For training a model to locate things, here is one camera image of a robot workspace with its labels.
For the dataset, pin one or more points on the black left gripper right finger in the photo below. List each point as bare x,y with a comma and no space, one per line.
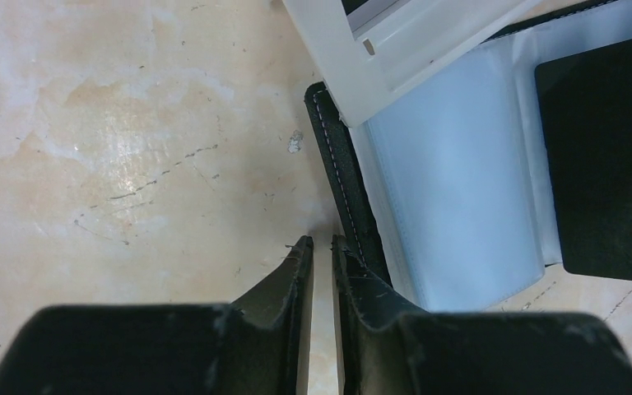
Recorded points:
372,353

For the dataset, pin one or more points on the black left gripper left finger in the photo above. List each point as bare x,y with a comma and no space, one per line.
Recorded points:
269,337

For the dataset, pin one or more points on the black credit card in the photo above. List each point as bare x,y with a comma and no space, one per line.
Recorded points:
585,103

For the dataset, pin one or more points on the black leather card holder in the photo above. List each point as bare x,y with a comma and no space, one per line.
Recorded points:
448,189

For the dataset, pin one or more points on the white plastic card tray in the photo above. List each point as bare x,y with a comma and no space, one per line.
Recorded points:
370,57

